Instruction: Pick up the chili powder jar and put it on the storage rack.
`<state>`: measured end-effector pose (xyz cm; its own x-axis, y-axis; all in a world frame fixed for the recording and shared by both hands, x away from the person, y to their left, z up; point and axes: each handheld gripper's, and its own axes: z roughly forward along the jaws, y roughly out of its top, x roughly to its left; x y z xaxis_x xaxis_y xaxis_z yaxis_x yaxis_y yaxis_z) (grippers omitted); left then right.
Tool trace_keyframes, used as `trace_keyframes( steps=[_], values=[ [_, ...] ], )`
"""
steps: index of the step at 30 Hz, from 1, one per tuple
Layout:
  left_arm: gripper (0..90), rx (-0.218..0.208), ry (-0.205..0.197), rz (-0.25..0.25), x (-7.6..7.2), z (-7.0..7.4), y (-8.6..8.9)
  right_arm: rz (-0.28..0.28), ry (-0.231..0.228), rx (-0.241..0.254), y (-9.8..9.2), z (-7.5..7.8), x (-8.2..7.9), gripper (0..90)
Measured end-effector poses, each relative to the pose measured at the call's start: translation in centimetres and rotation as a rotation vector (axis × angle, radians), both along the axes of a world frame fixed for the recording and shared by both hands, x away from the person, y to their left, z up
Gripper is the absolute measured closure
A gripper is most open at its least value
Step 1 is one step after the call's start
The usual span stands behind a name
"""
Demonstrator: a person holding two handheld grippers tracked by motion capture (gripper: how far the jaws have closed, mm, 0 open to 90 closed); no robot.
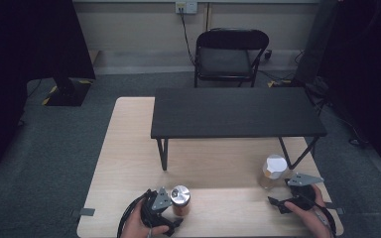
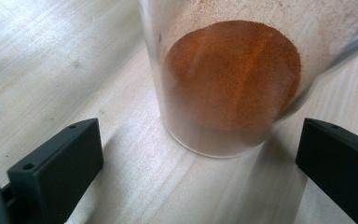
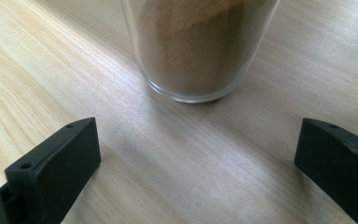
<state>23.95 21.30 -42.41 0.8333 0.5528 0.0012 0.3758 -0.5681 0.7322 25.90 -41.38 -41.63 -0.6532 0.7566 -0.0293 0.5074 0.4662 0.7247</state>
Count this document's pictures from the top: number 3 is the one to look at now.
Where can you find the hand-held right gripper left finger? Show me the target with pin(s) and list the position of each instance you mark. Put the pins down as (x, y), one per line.
(59, 168)

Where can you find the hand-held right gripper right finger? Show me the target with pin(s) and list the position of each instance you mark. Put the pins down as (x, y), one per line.
(338, 168)

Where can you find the glass jar of brown powder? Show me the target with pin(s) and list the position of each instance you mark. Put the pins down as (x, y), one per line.
(195, 53)

